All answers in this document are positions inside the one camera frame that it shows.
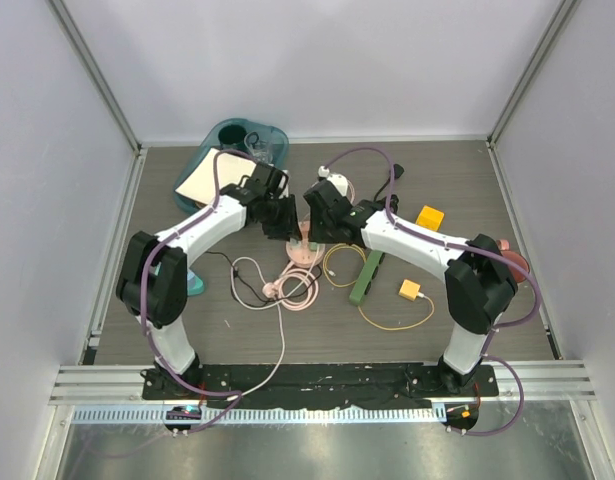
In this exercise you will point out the yellow cube socket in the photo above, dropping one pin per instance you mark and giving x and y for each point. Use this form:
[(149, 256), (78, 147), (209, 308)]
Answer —
[(430, 218)]

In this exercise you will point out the clear glass cup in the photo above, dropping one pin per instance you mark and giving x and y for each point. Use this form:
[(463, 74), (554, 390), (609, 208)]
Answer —
[(258, 147)]

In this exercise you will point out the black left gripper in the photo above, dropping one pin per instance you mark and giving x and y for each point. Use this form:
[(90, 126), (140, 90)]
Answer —
[(289, 229)]

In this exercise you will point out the green power strip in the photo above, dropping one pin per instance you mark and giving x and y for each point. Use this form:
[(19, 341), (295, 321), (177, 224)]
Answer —
[(363, 283)]

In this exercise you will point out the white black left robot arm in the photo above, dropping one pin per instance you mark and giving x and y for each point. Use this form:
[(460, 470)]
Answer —
[(152, 283)]

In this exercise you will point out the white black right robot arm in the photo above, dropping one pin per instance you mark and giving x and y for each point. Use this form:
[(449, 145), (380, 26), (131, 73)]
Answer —
[(479, 283)]

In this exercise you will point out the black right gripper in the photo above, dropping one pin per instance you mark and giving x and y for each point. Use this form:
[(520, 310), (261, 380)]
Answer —
[(315, 235)]

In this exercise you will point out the round pink power socket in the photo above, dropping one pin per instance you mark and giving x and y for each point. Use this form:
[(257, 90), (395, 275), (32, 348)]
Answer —
[(300, 254)]

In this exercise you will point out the dark green mug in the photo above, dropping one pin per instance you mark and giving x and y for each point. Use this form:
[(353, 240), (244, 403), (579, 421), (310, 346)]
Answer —
[(232, 137)]

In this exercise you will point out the teal plastic tray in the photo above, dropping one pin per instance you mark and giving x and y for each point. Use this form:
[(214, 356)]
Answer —
[(277, 137)]

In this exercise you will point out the yellow charger plug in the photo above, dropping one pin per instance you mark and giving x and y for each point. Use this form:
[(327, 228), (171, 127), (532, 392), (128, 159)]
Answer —
[(410, 290)]

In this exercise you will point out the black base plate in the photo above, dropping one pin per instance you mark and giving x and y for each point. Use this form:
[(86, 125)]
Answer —
[(371, 386)]

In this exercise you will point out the white paper sheet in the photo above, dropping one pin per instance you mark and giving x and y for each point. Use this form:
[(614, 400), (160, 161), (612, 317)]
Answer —
[(199, 184)]

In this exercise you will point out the orange pink charger plug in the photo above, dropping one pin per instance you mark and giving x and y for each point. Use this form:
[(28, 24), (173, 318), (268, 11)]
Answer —
[(304, 228)]

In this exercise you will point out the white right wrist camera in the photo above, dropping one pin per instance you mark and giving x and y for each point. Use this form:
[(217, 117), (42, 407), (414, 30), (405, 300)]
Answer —
[(339, 181)]

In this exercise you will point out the teal triangular power socket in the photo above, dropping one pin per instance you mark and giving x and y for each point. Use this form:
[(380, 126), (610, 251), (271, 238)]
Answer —
[(195, 285)]

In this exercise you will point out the white slotted cable duct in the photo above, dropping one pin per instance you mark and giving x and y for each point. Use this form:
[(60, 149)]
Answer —
[(181, 414)]

